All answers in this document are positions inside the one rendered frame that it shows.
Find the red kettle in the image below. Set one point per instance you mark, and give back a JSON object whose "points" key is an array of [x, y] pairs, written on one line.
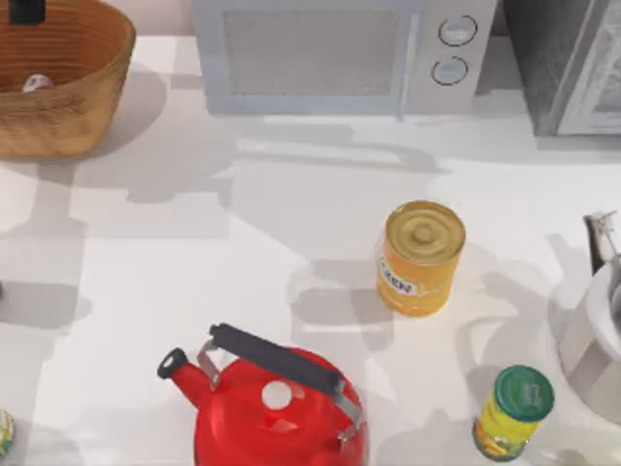
{"points": [[276, 417]]}

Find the pale microwave oven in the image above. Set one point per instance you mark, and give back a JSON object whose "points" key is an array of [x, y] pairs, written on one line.
{"points": [[339, 53]]}

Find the small white can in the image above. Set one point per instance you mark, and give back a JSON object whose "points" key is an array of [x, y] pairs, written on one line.
{"points": [[36, 83]]}

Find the microwave oven door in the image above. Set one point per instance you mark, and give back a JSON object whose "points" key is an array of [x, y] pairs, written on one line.
{"points": [[310, 53]]}

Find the round microwave knob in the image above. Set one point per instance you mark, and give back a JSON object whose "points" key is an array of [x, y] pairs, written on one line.
{"points": [[458, 29], [450, 71]]}

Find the grey cabinet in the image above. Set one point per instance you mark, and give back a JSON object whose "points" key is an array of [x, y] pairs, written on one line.
{"points": [[572, 73]]}

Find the white kettle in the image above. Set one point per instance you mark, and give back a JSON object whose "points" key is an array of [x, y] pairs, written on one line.
{"points": [[601, 310]]}

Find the black block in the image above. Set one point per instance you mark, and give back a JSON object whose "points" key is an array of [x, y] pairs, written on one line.
{"points": [[26, 10]]}

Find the yellow jar with green lid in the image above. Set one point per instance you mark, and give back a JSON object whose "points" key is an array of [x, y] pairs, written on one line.
{"points": [[512, 412]]}

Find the woven wooden basket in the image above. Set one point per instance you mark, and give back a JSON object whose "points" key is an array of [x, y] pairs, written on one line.
{"points": [[73, 97]]}

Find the green and white can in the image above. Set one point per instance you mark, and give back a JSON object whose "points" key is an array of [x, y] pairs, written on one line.
{"points": [[5, 432]]}

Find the yellow can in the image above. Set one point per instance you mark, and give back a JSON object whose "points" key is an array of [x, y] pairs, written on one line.
{"points": [[417, 262]]}

